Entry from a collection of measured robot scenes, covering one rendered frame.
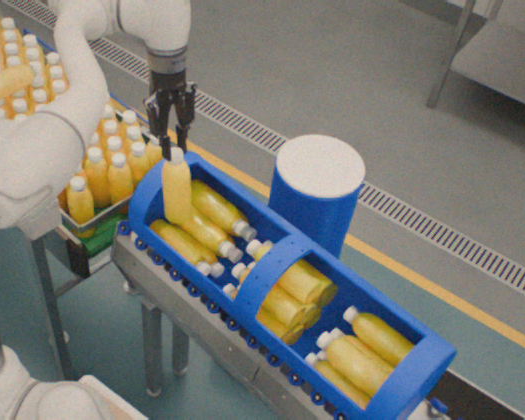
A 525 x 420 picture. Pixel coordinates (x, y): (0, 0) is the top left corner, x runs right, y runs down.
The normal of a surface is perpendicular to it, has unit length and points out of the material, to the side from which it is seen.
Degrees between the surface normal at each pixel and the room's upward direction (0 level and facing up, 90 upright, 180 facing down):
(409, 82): 0
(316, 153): 0
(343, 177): 0
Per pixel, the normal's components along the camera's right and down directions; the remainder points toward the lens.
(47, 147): 0.66, -0.36
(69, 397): 0.12, -0.56
